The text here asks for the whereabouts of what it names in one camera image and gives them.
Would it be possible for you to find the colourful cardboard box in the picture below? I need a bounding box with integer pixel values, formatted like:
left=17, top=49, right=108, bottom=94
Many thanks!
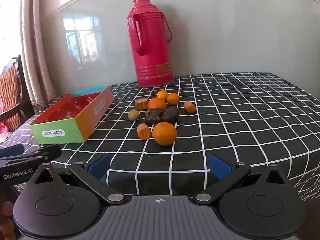
left=29, top=84, right=114, bottom=145

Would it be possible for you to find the red thermos flask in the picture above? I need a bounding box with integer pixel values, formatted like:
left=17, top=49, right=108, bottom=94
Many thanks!
left=126, top=0, right=174, bottom=88

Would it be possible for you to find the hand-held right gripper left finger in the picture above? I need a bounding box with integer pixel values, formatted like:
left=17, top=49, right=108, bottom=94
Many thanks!
left=27, top=153, right=127, bottom=204

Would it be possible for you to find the wooden chair with patterned cushion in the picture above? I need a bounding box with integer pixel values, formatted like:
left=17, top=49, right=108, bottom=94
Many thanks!
left=0, top=54, right=34, bottom=133

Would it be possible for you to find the brown-skinned cut chunk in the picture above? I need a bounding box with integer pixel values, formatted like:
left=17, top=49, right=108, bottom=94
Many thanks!
left=135, top=99, right=150, bottom=110

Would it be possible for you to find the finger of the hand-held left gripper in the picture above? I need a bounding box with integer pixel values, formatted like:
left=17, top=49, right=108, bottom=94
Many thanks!
left=0, top=144, right=25, bottom=157
left=40, top=144, right=62, bottom=160

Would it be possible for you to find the large orange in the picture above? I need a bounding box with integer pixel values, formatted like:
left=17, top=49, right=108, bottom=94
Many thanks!
left=152, top=122, right=177, bottom=146

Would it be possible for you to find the medium orange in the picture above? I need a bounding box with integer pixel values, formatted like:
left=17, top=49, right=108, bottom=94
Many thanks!
left=148, top=97, right=167, bottom=112

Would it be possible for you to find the dark brown lumpy fruit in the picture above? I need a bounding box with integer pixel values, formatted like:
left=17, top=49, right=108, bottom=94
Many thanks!
left=160, top=106, right=179, bottom=124
left=144, top=109, right=162, bottom=126

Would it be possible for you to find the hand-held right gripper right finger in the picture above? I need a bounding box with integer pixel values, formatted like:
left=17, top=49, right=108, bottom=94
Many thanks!
left=194, top=154, right=295, bottom=204

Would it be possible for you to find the cut orange carrot piece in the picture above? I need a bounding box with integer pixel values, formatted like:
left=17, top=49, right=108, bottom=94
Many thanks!
left=183, top=101, right=197, bottom=113
left=137, top=123, right=152, bottom=140

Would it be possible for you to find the beige curtain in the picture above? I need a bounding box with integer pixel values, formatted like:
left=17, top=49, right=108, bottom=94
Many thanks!
left=20, top=0, right=58, bottom=107

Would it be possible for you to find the black white checkered tablecloth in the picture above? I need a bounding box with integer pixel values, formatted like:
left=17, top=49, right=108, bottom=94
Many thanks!
left=0, top=72, right=320, bottom=205

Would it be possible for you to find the person's left hand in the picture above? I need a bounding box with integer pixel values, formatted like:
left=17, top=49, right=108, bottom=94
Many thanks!
left=0, top=201, right=16, bottom=240

